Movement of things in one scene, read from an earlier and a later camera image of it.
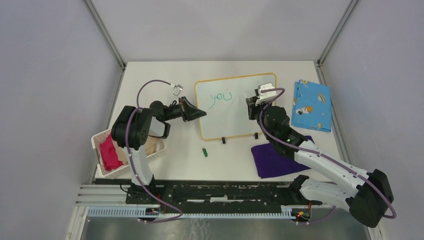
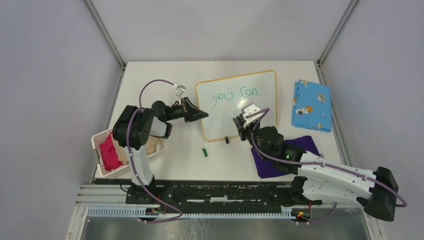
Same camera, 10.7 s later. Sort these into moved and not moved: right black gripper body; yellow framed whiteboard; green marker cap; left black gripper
Moved: right black gripper body
Not moved: yellow framed whiteboard; green marker cap; left black gripper
